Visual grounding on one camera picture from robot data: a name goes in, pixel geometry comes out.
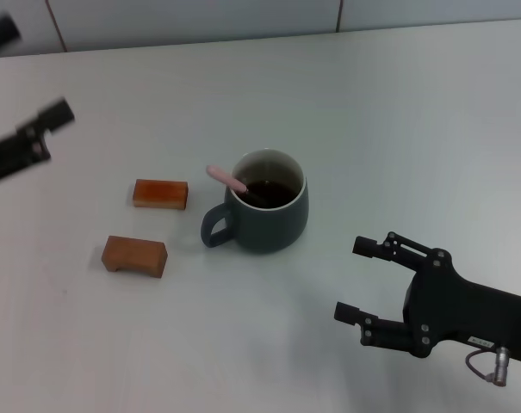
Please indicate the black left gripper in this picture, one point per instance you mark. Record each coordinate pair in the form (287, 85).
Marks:
(1, 159)

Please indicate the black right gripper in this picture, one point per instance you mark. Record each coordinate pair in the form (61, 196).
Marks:
(462, 305)

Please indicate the grey ceramic cup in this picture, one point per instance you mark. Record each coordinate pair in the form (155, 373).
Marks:
(268, 228)

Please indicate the dark coffee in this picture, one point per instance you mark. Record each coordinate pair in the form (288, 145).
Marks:
(279, 195)

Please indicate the flat wooden block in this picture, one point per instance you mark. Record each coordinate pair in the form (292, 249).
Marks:
(161, 193)

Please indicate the arched wooden block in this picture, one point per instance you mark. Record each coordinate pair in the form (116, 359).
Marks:
(135, 254)

